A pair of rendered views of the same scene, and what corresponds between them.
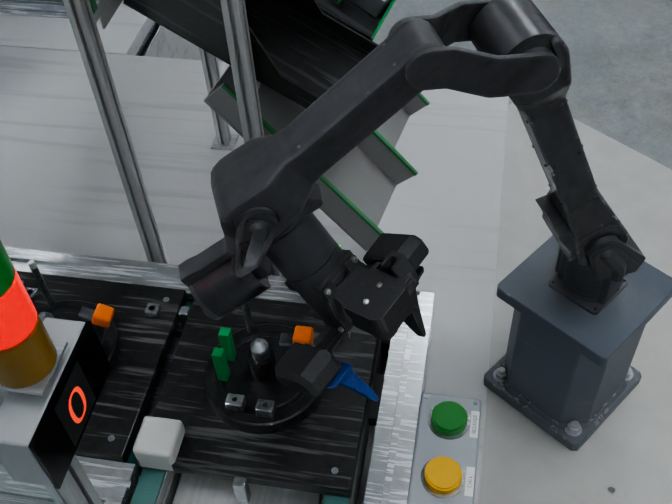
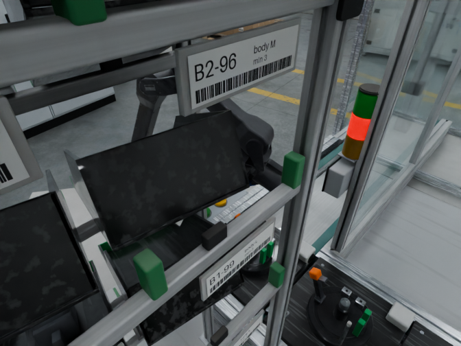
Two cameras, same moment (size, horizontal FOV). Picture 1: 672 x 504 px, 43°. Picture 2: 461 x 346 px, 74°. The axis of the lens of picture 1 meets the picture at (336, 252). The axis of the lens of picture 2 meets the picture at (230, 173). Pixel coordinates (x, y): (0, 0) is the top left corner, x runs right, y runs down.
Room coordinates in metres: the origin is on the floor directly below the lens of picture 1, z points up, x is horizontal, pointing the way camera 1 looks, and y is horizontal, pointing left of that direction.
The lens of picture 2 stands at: (1.03, 0.31, 1.65)
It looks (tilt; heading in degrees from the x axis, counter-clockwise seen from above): 38 degrees down; 211
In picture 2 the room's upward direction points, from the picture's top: straight up
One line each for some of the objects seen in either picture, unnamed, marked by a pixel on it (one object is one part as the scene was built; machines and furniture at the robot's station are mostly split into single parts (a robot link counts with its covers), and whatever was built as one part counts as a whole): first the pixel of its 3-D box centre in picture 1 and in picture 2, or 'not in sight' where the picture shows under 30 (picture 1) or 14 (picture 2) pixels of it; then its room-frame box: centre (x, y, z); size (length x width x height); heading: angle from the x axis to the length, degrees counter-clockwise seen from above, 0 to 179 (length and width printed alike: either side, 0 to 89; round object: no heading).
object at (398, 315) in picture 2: (51, 334); (342, 309); (0.61, 0.34, 1.01); 0.24 x 0.24 x 0.13; 77
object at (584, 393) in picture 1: (573, 336); not in sight; (0.59, -0.28, 0.96); 0.15 x 0.15 x 0.20; 41
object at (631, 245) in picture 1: (600, 233); not in sight; (0.58, -0.28, 1.15); 0.09 x 0.07 x 0.06; 12
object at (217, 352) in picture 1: (221, 364); (269, 249); (0.55, 0.14, 1.01); 0.01 x 0.01 x 0.05; 77
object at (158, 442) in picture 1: (160, 443); (303, 253); (0.48, 0.21, 0.97); 0.05 x 0.05 x 0.04; 77
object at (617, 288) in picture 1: (590, 265); not in sight; (0.59, -0.28, 1.09); 0.07 x 0.07 x 0.06; 41
